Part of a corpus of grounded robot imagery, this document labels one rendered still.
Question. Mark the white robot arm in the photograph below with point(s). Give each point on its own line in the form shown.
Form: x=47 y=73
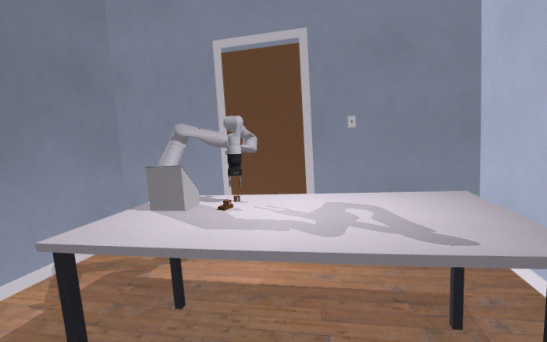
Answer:
x=182 y=132

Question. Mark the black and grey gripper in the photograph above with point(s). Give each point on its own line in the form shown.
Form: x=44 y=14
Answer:
x=234 y=160

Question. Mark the brown wooden tray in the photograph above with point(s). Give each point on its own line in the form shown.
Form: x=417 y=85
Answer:
x=222 y=207

